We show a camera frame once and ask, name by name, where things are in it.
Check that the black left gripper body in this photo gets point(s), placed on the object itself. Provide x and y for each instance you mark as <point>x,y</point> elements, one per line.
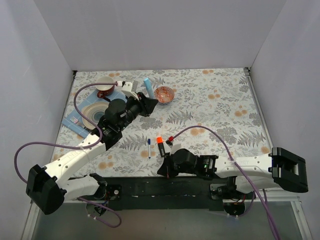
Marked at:
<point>143,105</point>

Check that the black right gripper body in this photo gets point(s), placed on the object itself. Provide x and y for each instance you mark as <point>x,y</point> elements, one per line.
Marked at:
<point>167,164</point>

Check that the light blue marker pen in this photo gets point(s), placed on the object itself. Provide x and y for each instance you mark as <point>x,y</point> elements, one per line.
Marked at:
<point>149,88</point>

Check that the black orange marker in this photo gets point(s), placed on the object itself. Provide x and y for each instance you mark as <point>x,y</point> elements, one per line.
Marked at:
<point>161,149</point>

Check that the orange pen cap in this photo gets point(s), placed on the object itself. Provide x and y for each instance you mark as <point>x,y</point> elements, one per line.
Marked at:
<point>159,140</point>

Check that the thin white pen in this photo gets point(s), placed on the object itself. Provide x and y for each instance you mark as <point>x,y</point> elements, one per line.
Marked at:
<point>149,147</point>

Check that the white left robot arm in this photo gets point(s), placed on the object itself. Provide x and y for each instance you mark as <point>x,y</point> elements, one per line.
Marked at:
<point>49,186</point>

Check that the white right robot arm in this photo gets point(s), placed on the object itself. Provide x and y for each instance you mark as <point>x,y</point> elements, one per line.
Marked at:
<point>278,169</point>

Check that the orange patterned bowl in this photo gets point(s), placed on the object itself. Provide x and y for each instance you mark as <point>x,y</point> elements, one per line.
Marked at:
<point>164,94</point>

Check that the red brown ceramic mug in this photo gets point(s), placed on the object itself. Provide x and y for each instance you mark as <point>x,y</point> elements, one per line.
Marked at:
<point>107,87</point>

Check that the beige blue ringed plate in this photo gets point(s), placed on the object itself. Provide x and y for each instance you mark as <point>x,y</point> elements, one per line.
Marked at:
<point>95,111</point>

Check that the floral tablecloth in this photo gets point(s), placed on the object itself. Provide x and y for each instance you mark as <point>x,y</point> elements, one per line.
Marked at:
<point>213,112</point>

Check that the blue checked cloth napkin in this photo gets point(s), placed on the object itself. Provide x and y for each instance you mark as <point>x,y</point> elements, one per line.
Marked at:
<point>92,98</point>

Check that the silver fork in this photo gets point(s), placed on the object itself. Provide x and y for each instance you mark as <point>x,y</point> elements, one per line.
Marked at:
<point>77,122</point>

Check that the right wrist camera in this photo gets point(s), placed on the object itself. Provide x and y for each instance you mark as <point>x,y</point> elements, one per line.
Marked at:
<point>174,147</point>

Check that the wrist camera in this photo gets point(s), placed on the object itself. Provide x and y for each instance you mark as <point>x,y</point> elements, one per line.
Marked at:
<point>174,147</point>
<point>129,88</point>

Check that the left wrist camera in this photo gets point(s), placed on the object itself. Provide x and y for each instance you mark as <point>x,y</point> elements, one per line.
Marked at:
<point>129,88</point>

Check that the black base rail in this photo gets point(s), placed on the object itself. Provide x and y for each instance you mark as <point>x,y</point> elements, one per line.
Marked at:
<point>160,193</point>

